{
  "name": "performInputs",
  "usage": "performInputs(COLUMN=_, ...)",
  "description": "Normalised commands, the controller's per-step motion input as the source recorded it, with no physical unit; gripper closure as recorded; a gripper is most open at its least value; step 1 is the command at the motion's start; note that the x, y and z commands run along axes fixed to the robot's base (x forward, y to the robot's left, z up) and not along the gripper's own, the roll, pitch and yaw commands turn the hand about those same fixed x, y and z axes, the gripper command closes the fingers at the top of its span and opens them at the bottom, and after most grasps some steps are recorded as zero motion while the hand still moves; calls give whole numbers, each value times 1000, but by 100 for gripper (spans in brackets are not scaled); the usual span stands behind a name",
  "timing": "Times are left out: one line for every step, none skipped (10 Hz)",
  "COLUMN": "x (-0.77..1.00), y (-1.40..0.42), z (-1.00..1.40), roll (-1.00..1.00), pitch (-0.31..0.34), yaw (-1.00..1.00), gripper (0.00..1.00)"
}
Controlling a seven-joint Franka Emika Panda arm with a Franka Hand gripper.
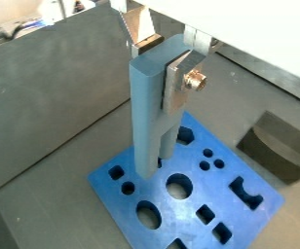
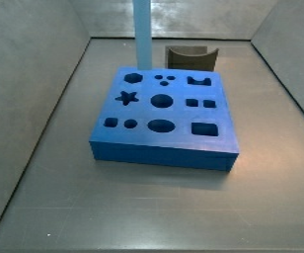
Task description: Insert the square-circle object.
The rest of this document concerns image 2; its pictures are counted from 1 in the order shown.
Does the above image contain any dark grey curved foam piece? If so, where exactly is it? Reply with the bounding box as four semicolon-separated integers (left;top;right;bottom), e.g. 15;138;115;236
165;45;220;71

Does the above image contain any blue shape sorter block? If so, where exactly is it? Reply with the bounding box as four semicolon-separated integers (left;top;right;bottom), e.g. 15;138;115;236
89;67;240;171

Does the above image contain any light blue vertical post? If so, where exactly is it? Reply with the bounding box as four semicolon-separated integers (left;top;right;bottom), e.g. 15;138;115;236
133;0;153;70

